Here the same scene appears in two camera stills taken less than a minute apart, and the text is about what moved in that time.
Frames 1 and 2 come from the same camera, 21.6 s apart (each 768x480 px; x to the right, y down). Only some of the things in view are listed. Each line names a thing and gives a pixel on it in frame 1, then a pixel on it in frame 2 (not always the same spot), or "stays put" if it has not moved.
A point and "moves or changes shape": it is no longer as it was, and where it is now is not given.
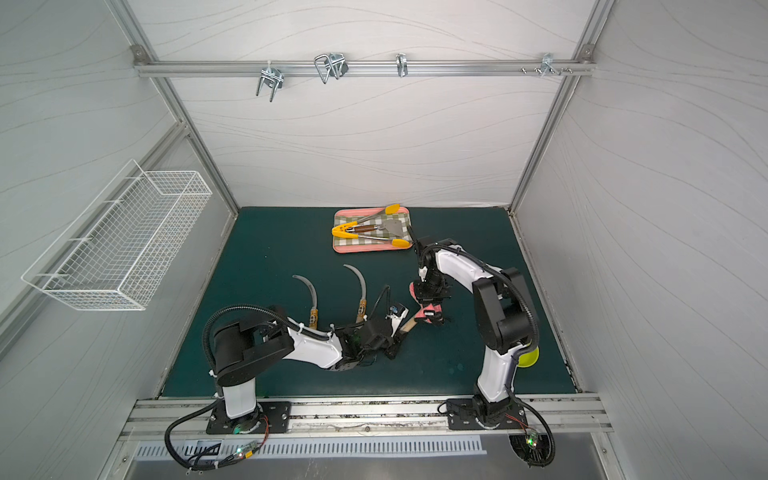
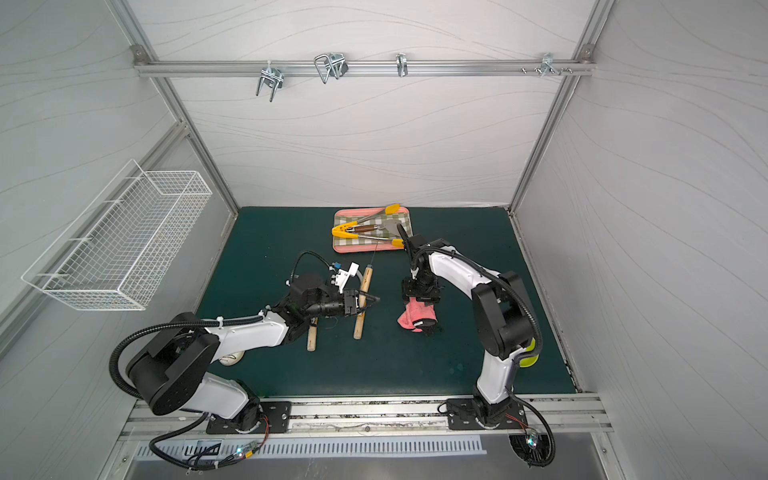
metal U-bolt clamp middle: x=331 y=63 stays put
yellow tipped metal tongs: x=390 y=209 stays put
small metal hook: x=401 y=62 stays put
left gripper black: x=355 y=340 → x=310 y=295
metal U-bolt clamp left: x=273 y=77 stays put
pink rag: x=420 y=315 moves or changes shape
